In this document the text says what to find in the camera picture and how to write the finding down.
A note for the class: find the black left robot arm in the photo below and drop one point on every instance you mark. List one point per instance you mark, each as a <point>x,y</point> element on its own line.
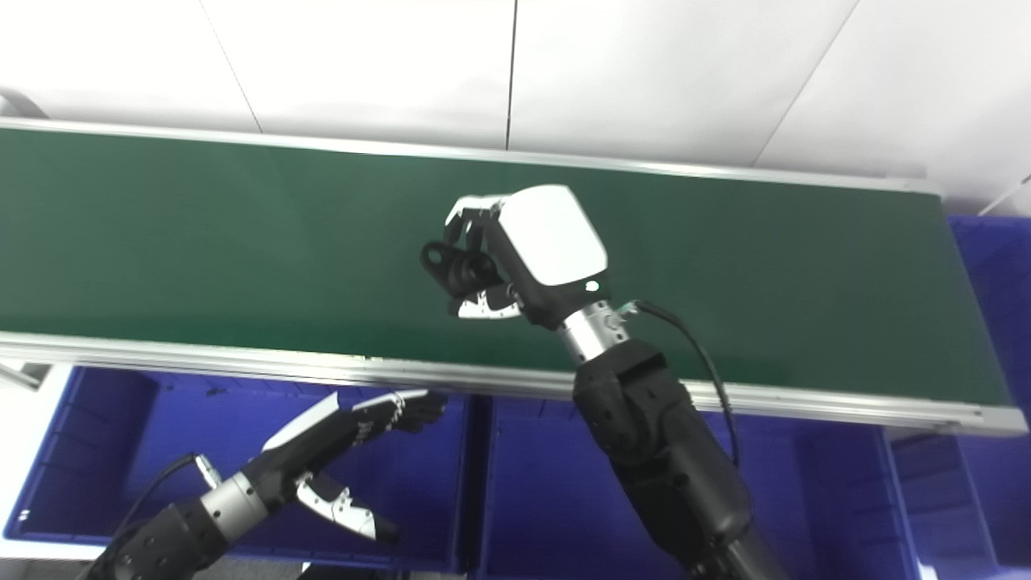
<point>161,540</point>

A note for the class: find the blue plastic bin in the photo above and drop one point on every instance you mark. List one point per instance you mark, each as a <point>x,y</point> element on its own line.
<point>548,499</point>
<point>121,451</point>
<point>999,322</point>

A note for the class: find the thin white rod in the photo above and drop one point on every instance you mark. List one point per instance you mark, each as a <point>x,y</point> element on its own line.
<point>1007,193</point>

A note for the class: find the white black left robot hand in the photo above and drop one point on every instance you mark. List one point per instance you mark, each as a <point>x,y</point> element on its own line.
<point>306,443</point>

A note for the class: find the black flange part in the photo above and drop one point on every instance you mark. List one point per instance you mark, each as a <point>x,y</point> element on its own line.
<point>451,266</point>

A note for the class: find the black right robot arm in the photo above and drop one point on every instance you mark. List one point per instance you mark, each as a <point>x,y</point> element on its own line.
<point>660,451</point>

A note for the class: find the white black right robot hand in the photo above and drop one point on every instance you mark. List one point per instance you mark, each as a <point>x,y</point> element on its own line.
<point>548,242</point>

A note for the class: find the green conveyor belt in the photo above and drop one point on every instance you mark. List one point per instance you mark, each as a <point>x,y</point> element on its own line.
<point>242,362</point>
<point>161,242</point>

